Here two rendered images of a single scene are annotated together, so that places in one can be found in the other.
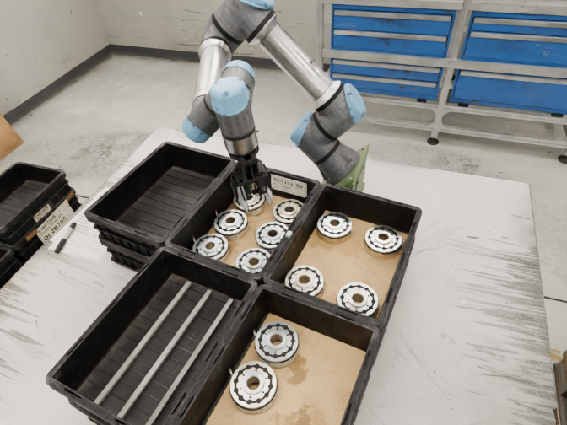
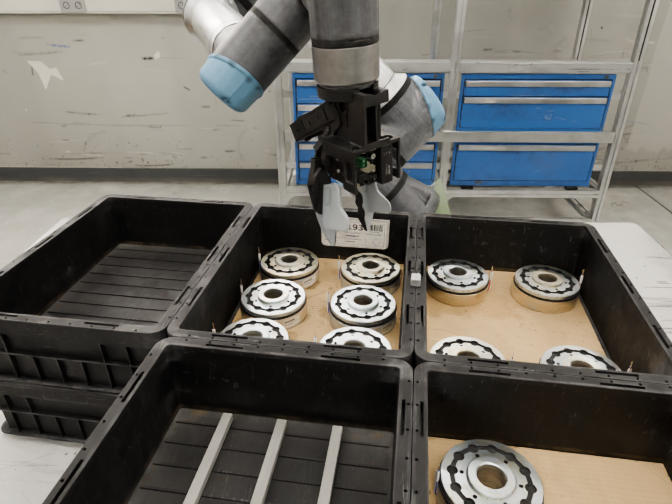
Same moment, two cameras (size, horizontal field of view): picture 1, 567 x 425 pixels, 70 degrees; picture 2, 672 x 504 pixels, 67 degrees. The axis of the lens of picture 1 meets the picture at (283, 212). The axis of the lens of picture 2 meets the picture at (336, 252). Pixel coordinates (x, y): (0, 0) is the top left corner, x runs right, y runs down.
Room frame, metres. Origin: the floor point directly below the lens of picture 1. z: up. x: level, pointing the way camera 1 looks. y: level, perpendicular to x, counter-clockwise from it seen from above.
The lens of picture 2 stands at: (0.20, 0.31, 1.31)
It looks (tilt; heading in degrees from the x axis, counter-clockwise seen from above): 29 degrees down; 339
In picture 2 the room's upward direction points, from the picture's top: straight up
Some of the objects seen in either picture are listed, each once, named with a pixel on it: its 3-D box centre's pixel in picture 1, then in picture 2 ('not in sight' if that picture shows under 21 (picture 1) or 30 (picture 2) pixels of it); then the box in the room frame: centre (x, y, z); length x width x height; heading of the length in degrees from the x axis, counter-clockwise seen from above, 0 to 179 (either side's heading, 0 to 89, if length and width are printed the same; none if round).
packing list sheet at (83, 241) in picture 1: (99, 220); not in sight; (1.07, 0.68, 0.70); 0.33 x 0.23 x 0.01; 158
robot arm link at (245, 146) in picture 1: (241, 138); (348, 63); (0.76, 0.08, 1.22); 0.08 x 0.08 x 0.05
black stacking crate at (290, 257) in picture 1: (346, 257); (514, 312); (0.68, -0.16, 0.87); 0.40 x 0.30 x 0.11; 151
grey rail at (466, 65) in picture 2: (466, 3); (453, 65); (2.36, -1.11, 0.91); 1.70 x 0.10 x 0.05; 68
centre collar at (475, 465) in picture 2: (276, 340); (491, 477); (0.46, 0.04, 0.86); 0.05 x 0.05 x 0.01
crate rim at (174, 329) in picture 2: (247, 213); (314, 268); (0.83, 0.10, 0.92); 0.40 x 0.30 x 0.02; 151
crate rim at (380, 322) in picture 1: (347, 244); (520, 283); (0.68, -0.16, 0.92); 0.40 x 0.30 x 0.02; 151
